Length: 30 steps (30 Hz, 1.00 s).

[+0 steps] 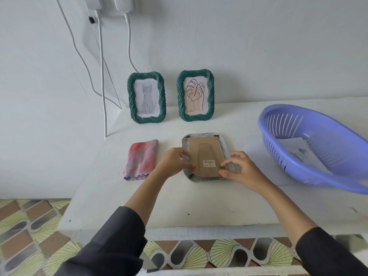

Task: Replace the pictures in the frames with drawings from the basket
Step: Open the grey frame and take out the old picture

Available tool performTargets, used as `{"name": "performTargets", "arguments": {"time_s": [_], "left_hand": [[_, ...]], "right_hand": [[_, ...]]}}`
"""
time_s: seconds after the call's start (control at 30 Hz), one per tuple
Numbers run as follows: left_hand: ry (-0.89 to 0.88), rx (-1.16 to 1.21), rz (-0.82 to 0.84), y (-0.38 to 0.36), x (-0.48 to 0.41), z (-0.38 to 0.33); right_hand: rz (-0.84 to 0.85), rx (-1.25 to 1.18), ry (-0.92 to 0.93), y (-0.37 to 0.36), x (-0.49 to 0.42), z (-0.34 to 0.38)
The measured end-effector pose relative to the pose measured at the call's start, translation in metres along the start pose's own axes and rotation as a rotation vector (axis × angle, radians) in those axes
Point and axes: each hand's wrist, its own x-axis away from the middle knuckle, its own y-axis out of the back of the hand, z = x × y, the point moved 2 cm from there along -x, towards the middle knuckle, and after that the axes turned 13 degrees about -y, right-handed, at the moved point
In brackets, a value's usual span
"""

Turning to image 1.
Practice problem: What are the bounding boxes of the person's left hand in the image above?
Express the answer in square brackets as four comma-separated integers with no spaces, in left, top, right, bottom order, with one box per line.
[156,147,196,179]

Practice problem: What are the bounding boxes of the person's right hand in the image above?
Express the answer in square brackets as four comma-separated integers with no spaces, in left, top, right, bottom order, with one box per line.
[219,151,274,194]

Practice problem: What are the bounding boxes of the white paper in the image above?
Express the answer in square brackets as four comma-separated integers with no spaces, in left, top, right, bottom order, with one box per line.
[234,146,297,187]

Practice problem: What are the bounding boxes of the grey frame with rose drawing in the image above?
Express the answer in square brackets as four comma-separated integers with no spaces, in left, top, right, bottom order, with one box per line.
[181,132,235,183]

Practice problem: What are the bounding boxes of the pink purple cloth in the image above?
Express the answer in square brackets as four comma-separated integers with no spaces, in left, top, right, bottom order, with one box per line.
[123,139,159,181]

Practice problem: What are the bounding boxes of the brown cardboard frame backing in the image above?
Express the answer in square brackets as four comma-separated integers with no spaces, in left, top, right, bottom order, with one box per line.
[187,137,228,179]

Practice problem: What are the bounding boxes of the paper sheets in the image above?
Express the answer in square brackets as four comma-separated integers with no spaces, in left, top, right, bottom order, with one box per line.
[184,77,208,115]
[133,79,160,117]
[277,137,333,174]

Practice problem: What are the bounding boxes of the purple plastic basket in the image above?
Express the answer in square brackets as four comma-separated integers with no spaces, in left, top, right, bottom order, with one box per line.
[258,104,368,195]

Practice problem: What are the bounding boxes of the person's right forearm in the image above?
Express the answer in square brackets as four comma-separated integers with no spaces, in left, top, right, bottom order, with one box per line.
[258,181,368,276]

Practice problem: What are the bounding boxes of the white rounded charger adapter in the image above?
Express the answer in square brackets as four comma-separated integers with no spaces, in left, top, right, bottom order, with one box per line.
[114,0,135,13]

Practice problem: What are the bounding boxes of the curved white charging cable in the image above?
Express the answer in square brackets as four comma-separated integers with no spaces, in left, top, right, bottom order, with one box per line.
[124,13,139,74]

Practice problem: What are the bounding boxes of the thin white cable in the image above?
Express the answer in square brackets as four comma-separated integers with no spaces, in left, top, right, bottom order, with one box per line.
[54,0,123,110]

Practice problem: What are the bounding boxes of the white wall socket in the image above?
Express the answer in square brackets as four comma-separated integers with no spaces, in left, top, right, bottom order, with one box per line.
[83,0,141,16]

